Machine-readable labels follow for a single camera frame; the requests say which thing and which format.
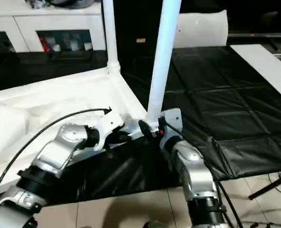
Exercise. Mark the white plastic table top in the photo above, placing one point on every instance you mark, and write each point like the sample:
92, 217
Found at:
59, 90

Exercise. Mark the white plastic table leg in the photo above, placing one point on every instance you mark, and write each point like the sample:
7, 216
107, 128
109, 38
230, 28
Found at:
164, 47
110, 35

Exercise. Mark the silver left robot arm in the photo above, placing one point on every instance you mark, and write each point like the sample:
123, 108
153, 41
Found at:
57, 147

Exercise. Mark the black work mat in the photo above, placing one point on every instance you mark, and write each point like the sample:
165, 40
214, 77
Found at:
226, 107

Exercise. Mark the small tan label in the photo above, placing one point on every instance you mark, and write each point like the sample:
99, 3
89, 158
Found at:
140, 40

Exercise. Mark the white board with round fitting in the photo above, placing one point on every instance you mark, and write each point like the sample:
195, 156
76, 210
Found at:
202, 28

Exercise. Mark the dark cabinet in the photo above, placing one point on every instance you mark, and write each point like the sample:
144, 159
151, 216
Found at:
135, 19

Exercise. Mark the red item behind glass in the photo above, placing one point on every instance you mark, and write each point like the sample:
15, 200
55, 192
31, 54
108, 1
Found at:
43, 44

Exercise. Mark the thin black rod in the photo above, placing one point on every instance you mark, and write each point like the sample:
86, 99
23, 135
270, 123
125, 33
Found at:
268, 186

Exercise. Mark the white flat panel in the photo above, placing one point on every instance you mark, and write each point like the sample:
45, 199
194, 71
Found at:
268, 69

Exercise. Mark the white glass-door cabinet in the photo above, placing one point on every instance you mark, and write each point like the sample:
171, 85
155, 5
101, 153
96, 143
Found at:
48, 21

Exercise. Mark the dark grey bar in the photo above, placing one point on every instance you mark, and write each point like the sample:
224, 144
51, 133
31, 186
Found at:
259, 35

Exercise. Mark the grey round object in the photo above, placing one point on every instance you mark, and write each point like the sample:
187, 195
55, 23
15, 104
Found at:
71, 2

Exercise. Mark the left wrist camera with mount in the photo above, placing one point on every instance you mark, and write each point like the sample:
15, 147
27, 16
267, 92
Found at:
112, 121

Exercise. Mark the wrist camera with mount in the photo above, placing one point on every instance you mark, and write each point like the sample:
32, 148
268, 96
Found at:
173, 116
112, 121

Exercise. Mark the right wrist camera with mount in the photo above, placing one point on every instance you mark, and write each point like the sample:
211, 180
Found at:
173, 116

